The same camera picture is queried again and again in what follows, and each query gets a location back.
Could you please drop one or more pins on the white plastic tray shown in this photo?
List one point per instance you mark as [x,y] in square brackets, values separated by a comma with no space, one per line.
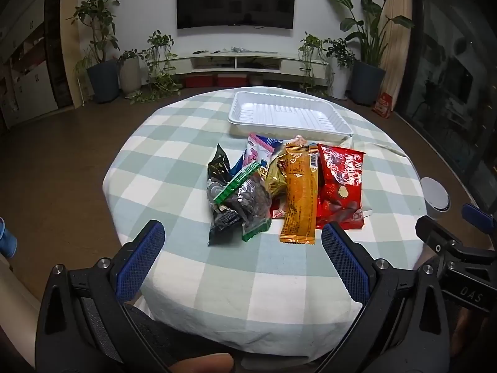
[287,114]

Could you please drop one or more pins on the small trailing vine plant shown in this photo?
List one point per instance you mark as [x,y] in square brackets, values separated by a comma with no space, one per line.
[310,46]

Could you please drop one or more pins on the small red snack packet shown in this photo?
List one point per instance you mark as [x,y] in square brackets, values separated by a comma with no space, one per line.
[277,213]

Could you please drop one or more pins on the red storage box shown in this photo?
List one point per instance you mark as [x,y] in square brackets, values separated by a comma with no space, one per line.
[232,80]
[198,81]

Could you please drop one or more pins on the black snack packet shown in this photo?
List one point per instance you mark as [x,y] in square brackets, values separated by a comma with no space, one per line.
[218,167]

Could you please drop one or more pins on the white television cabinet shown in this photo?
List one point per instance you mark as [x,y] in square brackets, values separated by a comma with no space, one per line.
[240,62]

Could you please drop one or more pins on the glass sliding door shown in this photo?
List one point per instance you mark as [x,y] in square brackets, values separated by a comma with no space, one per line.
[450,66]

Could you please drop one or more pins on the white storage cabinet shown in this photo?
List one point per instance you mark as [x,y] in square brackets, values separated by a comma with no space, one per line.
[27,77]

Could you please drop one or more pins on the red carton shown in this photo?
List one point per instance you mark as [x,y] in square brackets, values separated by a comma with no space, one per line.
[382,105]

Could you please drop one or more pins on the white orange candy wrapper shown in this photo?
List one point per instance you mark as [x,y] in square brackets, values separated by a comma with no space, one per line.
[299,139]

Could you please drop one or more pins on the potted plant beige pot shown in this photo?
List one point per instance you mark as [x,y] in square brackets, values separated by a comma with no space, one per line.
[130,74]

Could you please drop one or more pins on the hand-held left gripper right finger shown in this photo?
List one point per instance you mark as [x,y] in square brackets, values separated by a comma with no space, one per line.
[349,264]

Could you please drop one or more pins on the bushy plant white pot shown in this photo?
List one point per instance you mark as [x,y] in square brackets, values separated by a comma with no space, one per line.
[341,77]

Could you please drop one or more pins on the gold snack packet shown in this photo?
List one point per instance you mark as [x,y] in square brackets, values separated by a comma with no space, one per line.
[276,178]

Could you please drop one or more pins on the large-leaf plant blue pot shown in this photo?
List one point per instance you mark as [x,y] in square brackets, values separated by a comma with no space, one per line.
[367,79]

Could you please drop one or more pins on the wall-mounted television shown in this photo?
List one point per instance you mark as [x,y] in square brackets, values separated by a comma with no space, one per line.
[235,0]

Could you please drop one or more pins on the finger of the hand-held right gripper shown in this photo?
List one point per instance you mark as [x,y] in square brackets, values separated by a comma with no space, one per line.
[471,213]
[431,233]

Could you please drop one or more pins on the blue object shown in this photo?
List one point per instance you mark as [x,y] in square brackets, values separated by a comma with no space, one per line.
[7,239]

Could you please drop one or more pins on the beige curtain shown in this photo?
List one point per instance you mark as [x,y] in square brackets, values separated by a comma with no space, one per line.
[400,39]

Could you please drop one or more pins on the pink snack packet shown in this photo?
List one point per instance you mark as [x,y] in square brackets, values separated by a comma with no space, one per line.
[258,153]

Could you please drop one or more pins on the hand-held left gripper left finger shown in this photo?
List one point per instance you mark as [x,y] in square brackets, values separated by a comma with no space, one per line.
[134,268]

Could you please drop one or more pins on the large red snack packet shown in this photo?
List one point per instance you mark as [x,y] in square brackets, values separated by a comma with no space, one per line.
[341,186]

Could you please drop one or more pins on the tall potted tree grey pot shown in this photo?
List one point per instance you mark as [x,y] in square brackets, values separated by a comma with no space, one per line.
[101,81]

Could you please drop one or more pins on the trailing pothos plant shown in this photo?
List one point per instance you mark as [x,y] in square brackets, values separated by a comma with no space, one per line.
[159,46]

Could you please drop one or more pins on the green-edged clear snack packet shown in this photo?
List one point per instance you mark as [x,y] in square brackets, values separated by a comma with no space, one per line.
[248,198]

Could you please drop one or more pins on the orange snack packet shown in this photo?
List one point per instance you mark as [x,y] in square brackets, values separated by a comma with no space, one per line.
[301,194]

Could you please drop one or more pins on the checked tablecloth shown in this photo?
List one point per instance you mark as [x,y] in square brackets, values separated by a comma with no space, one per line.
[174,163]

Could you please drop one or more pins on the dark blue cake packet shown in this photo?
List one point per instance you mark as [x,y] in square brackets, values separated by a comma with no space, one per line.
[273,142]

